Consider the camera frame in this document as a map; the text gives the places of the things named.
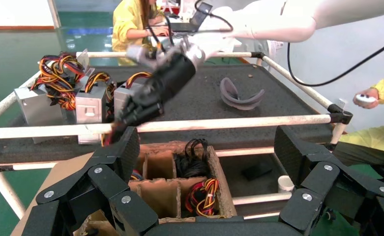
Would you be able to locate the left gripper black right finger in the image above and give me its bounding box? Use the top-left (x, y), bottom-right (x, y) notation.
top-left (272, 125), bottom-right (384, 236)

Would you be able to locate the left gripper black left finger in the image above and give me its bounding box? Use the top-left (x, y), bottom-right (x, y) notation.
top-left (21, 126), bottom-right (160, 236)

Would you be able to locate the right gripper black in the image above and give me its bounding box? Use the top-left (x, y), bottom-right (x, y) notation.
top-left (113, 53), bottom-right (198, 134)

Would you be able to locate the white handheld remote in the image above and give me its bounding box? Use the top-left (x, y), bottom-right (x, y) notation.
top-left (355, 93), bottom-right (378, 106)

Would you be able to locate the cardboard box with dividers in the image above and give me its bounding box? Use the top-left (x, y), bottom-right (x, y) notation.
top-left (11, 141), bottom-right (238, 236)

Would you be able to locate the short white pipe stub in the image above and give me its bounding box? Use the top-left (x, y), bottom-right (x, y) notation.
top-left (277, 175), bottom-right (295, 193)

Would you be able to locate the white pipe table leg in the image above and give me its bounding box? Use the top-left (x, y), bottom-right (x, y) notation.
top-left (0, 143), bottom-right (27, 219)
top-left (329, 122), bottom-right (348, 146)

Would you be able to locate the black flat block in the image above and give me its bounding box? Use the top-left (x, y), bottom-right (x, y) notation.
top-left (241, 160), bottom-right (274, 182)

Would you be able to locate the person in yellow coat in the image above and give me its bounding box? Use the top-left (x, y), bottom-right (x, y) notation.
top-left (333, 78), bottom-right (384, 186)

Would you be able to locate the white label sign card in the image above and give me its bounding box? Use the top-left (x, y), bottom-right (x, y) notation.
top-left (75, 49), bottom-right (95, 79)

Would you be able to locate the seated person in yellow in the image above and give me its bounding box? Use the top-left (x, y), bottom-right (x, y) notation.
top-left (111, 0), bottom-right (171, 66)

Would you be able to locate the grey curved foam pad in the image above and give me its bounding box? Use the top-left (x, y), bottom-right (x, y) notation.
top-left (219, 77), bottom-right (266, 112)

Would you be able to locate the black laptop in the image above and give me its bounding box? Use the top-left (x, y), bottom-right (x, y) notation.
top-left (169, 2), bottom-right (213, 33)

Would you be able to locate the white building pillar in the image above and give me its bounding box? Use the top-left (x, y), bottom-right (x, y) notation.
top-left (46, 0), bottom-right (62, 30)

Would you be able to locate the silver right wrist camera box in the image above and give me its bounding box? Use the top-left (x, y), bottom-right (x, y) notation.
top-left (126, 45), bottom-right (156, 68)

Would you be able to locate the white pipe shelf rail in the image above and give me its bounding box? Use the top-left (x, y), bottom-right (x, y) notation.
top-left (232, 191), bottom-right (293, 207)
top-left (0, 162), bottom-right (59, 177)
top-left (215, 147), bottom-right (275, 158)

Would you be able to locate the white pipe table rail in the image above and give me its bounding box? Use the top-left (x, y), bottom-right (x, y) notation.
top-left (76, 51), bottom-right (254, 59)
top-left (0, 71), bottom-right (43, 122)
top-left (262, 55), bottom-right (334, 111)
top-left (0, 114), bottom-right (332, 140)

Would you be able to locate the power supply with black cables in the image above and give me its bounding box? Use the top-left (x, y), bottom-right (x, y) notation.
top-left (173, 139), bottom-right (211, 179)

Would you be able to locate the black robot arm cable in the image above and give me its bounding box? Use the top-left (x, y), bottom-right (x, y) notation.
top-left (287, 35), bottom-right (384, 88)

